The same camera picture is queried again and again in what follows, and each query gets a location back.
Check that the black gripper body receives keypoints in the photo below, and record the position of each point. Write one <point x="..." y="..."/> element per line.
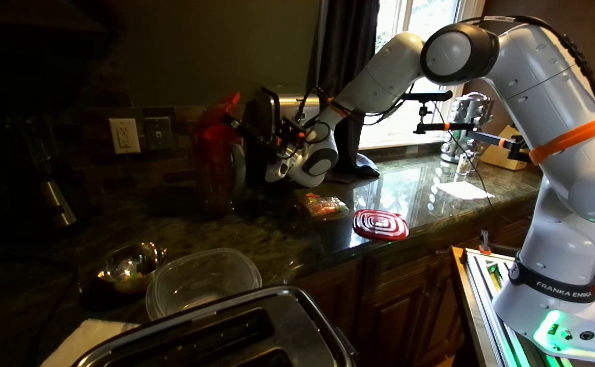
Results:
<point x="263" y="119"/>

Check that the white robot base platform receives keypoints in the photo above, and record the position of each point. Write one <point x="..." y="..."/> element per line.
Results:
<point x="478" y="309"/>

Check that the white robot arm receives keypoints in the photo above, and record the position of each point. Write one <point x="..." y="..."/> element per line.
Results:
<point x="564" y="103"/>

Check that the red glass jar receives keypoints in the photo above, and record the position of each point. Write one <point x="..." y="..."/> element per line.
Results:
<point x="216" y="171"/>

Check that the orange snack bag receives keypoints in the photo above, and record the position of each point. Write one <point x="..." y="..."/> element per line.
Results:
<point x="321" y="204"/>

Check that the clear plastic container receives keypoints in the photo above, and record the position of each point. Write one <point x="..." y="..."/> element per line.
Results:
<point x="203" y="282"/>

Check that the red white spiral trivet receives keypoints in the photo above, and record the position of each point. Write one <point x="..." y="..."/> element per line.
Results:
<point x="379" y="225"/>

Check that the shiny metal bowl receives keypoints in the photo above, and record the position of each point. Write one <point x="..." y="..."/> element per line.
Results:
<point x="124" y="269"/>

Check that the silver black toaster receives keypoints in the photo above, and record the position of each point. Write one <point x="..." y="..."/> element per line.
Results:
<point x="216" y="333"/>

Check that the bright window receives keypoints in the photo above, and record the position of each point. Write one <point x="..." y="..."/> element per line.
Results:
<point x="440" y="22"/>

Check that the white paper sheet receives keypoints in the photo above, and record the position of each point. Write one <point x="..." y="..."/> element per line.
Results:
<point x="463" y="190"/>

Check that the wooden counter cabinet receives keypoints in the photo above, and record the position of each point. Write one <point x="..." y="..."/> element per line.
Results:
<point x="392" y="307"/>

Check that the wooden knife block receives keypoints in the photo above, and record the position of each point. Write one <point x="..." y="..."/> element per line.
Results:
<point x="504" y="154"/>

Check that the white paper napkin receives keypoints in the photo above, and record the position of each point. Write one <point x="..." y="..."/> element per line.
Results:
<point x="84" y="343"/>

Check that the green tool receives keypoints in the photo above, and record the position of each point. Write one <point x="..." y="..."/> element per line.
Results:
<point x="496" y="274"/>

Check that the dark wall switch plate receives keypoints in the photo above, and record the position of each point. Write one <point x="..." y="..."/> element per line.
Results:
<point x="158" y="134"/>

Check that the white wall outlet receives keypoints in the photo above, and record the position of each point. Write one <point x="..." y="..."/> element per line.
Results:
<point x="124" y="135"/>

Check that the black bar camera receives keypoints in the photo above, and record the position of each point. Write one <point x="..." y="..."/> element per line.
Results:
<point x="431" y="97"/>

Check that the black camera stand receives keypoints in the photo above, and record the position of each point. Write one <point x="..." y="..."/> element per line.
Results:
<point x="447" y="128"/>

